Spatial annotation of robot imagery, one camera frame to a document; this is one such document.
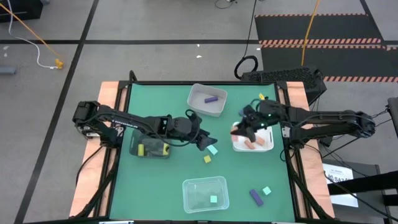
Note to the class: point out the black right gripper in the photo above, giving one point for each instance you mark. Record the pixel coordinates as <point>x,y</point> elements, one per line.
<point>267,113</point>

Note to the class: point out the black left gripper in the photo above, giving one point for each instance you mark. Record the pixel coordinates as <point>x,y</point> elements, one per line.
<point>183,127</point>

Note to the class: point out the long salmon block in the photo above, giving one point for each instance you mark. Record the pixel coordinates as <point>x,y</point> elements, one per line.
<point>248,144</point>

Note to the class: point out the yellow arch block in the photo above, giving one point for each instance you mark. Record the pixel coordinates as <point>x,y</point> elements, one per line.
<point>166,149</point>

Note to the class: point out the teal cube block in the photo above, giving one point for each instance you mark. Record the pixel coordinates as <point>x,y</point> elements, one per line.
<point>266,190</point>
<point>213,199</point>

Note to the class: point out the clear plastic bin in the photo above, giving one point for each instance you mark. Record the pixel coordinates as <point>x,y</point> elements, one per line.
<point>199,202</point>

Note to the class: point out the yellow cylinder block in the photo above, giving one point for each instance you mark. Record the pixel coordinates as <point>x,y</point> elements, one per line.
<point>140,150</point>

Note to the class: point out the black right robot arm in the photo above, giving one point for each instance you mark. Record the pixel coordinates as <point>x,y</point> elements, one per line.
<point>326,116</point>

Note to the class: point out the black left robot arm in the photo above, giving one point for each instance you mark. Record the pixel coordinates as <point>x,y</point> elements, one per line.
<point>124,119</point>

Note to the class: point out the flat teal block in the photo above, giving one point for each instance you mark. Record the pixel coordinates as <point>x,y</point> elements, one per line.
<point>213,150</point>

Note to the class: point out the yellow cube block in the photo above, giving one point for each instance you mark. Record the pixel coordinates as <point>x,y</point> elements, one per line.
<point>207,159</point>

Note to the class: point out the white plastic bin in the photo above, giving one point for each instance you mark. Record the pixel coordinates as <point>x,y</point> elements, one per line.
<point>267,147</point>

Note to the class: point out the grey opaque plastic bin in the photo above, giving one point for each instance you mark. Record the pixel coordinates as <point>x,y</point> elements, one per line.
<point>199,105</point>

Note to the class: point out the dark smoky plastic bin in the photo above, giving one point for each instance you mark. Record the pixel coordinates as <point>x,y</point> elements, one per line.
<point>152,147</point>

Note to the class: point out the green table mat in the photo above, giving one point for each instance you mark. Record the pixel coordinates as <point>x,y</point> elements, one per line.
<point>155,180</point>

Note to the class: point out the black perforated computer case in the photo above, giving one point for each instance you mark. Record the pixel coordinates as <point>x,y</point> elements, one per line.
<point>280,75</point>

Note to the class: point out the purple rectangular block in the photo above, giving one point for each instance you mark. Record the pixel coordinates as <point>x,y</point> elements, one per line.
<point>256,198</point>

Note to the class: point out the white paper sign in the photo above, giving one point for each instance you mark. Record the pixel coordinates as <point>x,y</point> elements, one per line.
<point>334,170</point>

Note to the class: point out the black striped floor mat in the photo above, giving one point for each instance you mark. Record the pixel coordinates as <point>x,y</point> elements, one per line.
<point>342,59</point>

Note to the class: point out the dark grey cart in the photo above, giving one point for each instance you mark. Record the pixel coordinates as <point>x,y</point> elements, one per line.
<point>370,168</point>

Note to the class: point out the black beam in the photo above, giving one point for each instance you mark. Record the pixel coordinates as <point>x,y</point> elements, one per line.
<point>367,183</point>

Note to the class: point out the black chair part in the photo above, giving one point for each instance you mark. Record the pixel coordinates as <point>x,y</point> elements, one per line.
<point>394,115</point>

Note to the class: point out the yellow plug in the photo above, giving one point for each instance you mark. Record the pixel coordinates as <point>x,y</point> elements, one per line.
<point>59,63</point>

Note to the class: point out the grey flat object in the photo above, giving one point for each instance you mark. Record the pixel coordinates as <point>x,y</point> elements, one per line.
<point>7,70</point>

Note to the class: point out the black cabinet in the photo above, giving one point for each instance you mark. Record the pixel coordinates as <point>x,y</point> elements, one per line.
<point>25,9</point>

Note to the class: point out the black aluminium table frame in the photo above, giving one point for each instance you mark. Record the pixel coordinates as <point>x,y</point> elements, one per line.
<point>202,82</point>

